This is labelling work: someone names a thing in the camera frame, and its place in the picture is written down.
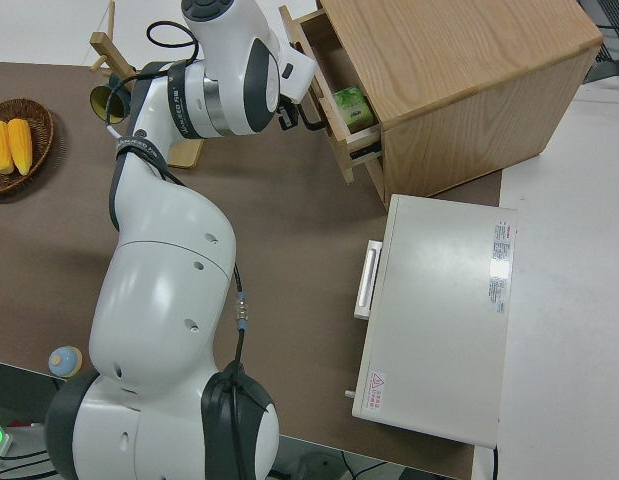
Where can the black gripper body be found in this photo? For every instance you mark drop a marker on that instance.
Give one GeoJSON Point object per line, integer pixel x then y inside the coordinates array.
{"type": "Point", "coordinates": [288, 117]}

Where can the light wooden drawer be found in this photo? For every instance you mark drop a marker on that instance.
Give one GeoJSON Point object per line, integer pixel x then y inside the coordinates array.
{"type": "Point", "coordinates": [341, 125]}

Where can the green tea packet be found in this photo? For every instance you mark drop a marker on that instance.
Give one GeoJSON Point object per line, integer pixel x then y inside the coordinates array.
{"type": "Point", "coordinates": [353, 107]}

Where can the brown table mat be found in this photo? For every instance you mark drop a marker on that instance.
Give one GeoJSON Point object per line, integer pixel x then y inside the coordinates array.
{"type": "Point", "coordinates": [289, 240]}

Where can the light wooden cabinet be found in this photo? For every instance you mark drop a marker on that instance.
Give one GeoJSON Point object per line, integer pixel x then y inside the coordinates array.
{"type": "Point", "coordinates": [464, 90]}

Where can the dark blue mug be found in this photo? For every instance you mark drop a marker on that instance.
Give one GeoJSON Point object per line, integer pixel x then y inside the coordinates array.
{"type": "Point", "coordinates": [101, 102]}

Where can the wooden mug rack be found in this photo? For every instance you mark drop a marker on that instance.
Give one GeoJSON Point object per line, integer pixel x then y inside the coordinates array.
{"type": "Point", "coordinates": [109, 50]}

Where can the white microwave oven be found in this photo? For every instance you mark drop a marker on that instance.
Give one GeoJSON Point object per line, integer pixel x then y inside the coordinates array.
{"type": "Point", "coordinates": [439, 310]}

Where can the brown wicker basket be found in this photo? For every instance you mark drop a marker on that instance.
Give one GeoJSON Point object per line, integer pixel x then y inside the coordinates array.
{"type": "Point", "coordinates": [41, 150]}

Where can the yellow corn cob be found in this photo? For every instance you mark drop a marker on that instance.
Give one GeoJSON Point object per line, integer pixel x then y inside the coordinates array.
{"type": "Point", "coordinates": [21, 145]}
{"type": "Point", "coordinates": [0, 147]}

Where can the small blue dome button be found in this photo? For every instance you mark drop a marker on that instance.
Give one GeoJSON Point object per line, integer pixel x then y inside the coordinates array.
{"type": "Point", "coordinates": [65, 361]}

